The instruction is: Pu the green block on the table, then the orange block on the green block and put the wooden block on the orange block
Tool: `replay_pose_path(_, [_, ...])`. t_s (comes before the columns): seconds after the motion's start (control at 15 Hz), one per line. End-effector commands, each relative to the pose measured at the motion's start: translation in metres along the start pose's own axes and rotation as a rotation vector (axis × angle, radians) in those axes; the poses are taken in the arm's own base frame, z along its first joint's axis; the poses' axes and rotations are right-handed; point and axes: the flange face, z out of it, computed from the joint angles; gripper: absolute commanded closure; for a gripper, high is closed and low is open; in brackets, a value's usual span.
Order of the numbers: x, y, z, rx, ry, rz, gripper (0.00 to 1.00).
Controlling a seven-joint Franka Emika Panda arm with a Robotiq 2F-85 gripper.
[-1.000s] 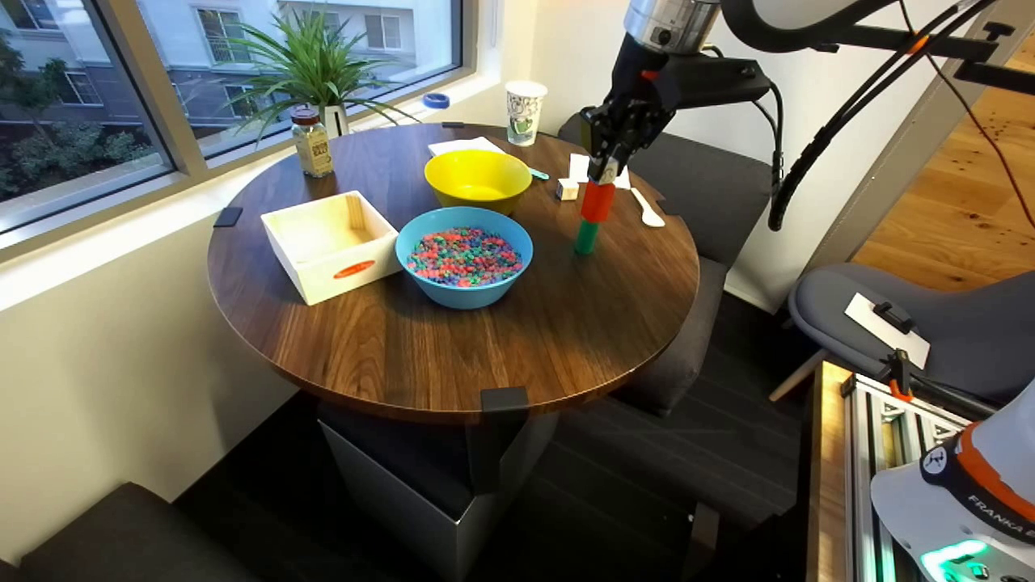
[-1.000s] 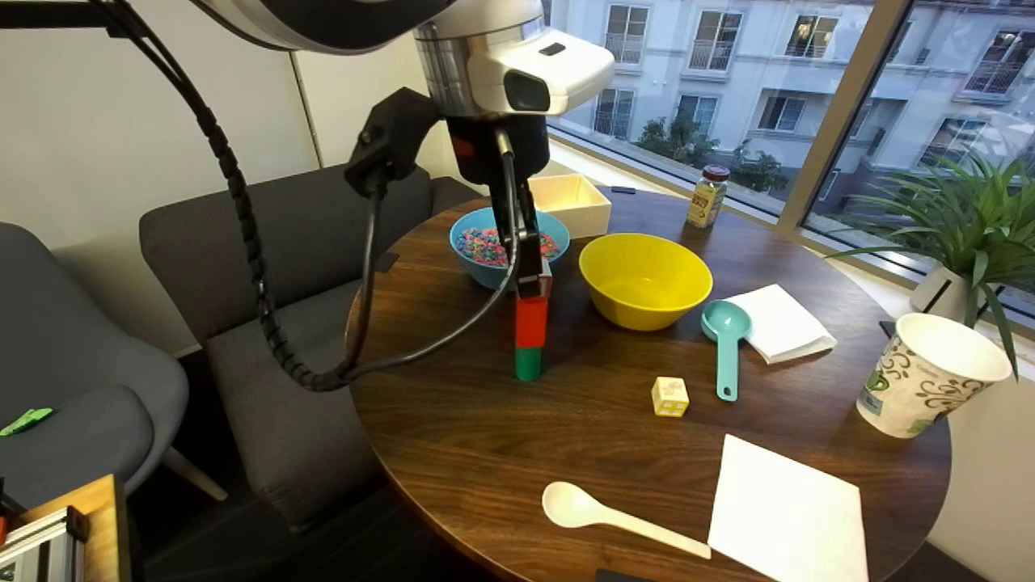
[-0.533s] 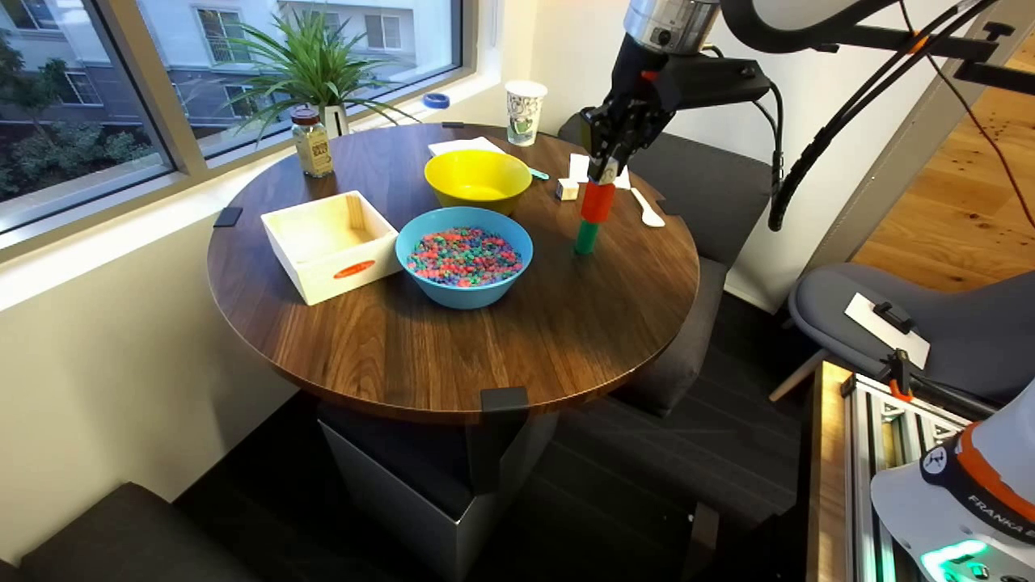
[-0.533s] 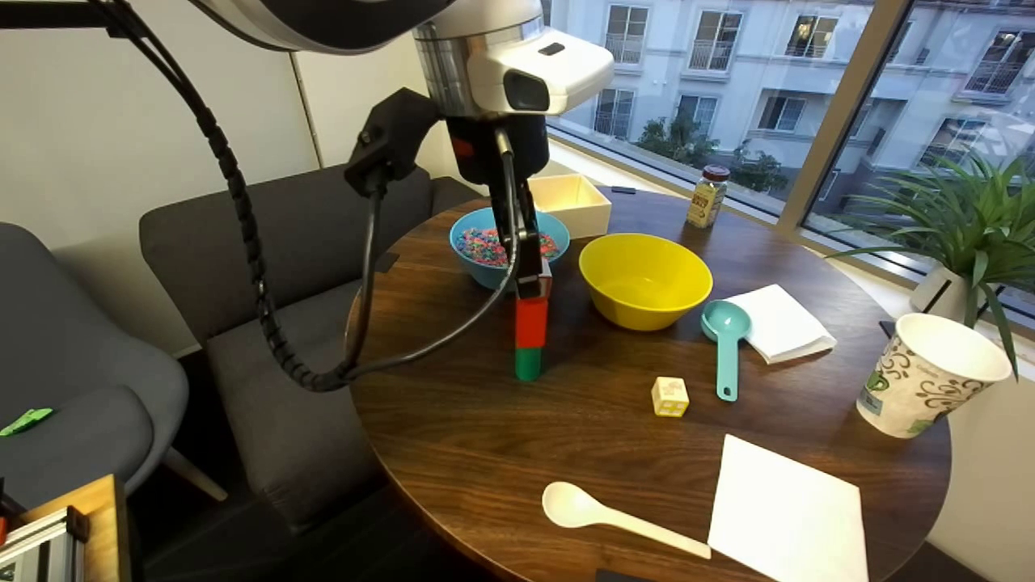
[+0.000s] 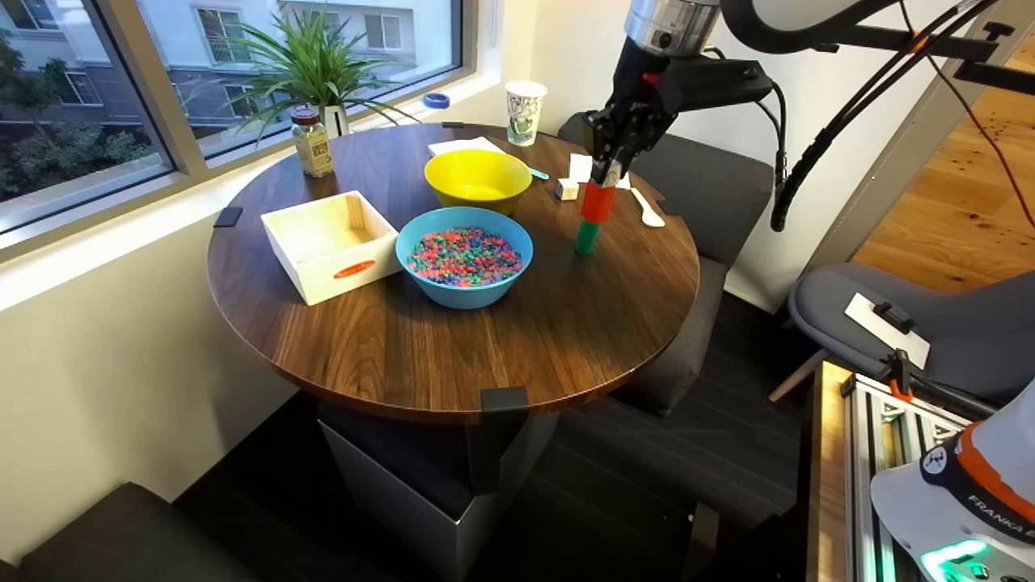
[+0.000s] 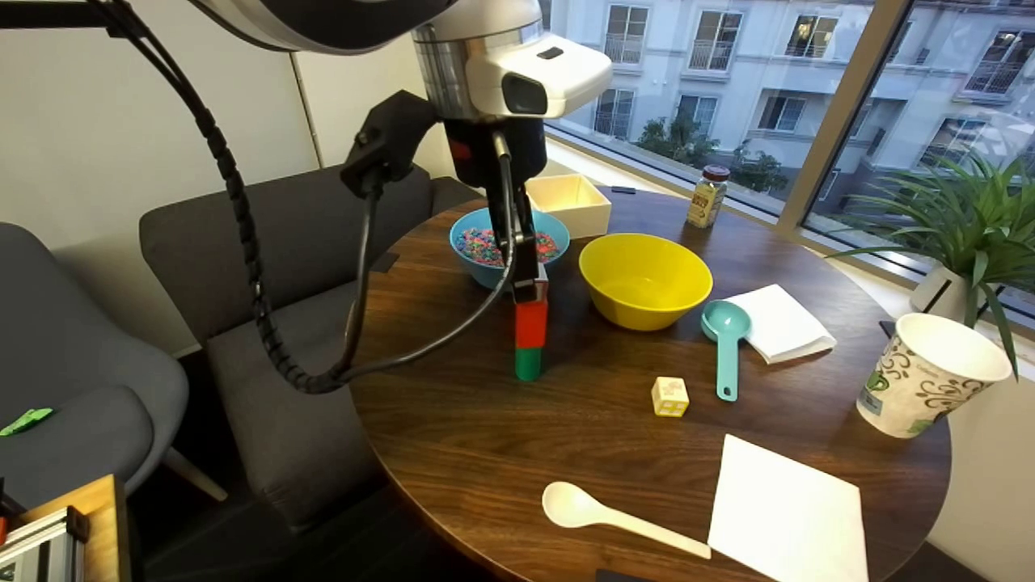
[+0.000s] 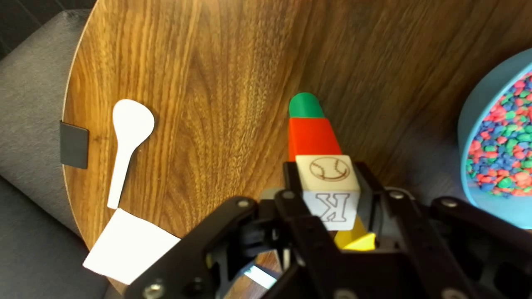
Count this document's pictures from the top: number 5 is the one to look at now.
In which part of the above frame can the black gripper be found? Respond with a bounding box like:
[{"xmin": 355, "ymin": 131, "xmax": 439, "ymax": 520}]
[{"xmin": 586, "ymin": 38, "xmax": 682, "ymax": 188}]

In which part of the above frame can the orange rectangular block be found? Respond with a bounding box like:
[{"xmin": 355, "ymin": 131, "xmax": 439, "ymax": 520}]
[{"xmin": 579, "ymin": 179, "xmax": 618, "ymax": 226}]

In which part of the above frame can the green cylinder block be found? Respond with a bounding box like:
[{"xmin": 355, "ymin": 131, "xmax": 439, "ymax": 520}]
[{"xmin": 572, "ymin": 215, "xmax": 604, "ymax": 259}]

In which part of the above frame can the white plastic spoon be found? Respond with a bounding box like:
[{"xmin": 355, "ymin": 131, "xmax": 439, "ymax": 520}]
[{"xmin": 621, "ymin": 179, "xmax": 669, "ymax": 233}]

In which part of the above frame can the patterned paper cup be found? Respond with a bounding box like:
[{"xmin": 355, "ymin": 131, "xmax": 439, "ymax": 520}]
[{"xmin": 502, "ymin": 78, "xmax": 550, "ymax": 148}]

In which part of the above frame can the dark grey sofa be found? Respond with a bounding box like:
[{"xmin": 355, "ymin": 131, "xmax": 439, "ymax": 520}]
[{"xmin": 552, "ymin": 111, "xmax": 776, "ymax": 420}]

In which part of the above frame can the yellow plastic bowl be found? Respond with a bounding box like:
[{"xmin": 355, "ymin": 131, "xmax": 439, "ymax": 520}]
[{"xmin": 420, "ymin": 146, "xmax": 536, "ymax": 212}]

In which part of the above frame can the folded white napkin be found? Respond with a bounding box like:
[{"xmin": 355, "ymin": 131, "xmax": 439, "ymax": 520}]
[{"xmin": 428, "ymin": 131, "xmax": 511, "ymax": 160}]

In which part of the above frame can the blue bowl of coloured beads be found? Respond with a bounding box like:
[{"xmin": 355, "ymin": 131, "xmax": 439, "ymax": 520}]
[{"xmin": 392, "ymin": 202, "xmax": 536, "ymax": 313}]

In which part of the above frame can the white wooden box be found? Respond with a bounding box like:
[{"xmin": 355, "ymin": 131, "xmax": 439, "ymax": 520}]
[{"xmin": 257, "ymin": 188, "xmax": 401, "ymax": 310}]

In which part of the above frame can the glass jar with dark lid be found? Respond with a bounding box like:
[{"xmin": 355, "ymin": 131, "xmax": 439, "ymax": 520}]
[{"xmin": 288, "ymin": 102, "xmax": 338, "ymax": 179}]

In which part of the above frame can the green potted plant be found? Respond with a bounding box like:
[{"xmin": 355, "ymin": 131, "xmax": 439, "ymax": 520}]
[{"xmin": 231, "ymin": 0, "xmax": 404, "ymax": 137}]

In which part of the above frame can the white tag on armchair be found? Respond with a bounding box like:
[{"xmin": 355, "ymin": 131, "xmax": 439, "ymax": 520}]
[{"xmin": 842, "ymin": 292, "xmax": 936, "ymax": 371}]

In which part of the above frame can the grey armchair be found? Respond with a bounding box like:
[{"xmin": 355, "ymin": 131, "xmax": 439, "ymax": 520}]
[{"xmin": 787, "ymin": 262, "xmax": 1035, "ymax": 412}]

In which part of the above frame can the wood and aluminium robot stand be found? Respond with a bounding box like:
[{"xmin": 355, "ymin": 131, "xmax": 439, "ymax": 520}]
[{"xmin": 804, "ymin": 359, "xmax": 972, "ymax": 582}]

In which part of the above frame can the dark upholstered bench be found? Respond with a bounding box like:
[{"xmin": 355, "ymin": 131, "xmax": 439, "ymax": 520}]
[{"xmin": 0, "ymin": 482, "xmax": 261, "ymax": 582}]

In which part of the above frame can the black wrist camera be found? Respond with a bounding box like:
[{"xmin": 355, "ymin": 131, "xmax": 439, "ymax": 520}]
[{"xmin": 663, "ymin": 54, "xmax": 776, "ymax": 114}]

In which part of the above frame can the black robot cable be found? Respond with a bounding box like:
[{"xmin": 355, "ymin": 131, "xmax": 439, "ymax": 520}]
[{"xmin": 754, "ymin": 0, "xmax": 1035, "ymax": 236}]

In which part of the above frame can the metal table pedestal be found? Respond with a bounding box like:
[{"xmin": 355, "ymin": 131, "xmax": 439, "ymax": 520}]
[{"xmin": 317, "ymin": 400, "xmax": 562, "ymax": 582}]

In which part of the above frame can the window frame post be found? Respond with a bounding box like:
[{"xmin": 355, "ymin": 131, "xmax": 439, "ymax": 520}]
[{"xmin": 94, "ymin": 0, "xmax": 211, "ymax": 179}]

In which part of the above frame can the white robot base orange ring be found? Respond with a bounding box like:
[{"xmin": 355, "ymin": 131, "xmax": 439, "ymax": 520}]
[{"xmin": 869, "ymin": 373, "xmax": 1035, "ymax": 582}]

